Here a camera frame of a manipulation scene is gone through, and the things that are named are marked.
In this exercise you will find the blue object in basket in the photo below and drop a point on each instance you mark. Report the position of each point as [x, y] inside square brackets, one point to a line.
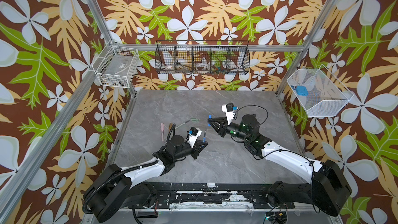
[301, 91]

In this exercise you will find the green pen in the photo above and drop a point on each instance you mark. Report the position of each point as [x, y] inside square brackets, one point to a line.
[180, 125]

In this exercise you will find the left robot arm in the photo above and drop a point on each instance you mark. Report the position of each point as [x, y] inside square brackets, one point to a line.
[118, 187]

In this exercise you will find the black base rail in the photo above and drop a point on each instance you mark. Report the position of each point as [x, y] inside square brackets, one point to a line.
[166, 195]

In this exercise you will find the pink pen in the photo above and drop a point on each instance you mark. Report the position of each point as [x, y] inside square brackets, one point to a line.
[162, 132]

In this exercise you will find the white wire basket left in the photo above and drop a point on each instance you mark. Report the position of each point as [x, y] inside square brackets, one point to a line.
[116, 65]

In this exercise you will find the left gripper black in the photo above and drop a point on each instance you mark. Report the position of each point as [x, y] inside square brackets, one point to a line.
[196, 150]

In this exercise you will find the blue pen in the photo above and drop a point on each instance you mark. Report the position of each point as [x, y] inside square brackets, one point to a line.
[204, 136]

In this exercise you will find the white mesh basket right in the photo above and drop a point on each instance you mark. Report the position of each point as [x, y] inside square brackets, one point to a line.
[327, 94]

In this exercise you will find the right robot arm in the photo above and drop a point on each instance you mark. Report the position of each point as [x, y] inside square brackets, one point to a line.
[325, 185]

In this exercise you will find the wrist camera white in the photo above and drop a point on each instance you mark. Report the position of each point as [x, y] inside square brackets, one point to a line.
[230, 111]
[192, 135]

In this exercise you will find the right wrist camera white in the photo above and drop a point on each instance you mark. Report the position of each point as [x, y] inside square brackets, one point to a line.
[230, 111]

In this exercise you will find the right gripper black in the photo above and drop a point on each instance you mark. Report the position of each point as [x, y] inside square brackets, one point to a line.
[222, 127]

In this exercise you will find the black wire basket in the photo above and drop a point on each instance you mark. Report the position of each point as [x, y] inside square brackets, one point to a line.
[202, 57]

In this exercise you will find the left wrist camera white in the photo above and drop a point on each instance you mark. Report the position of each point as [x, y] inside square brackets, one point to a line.
[192, 135]

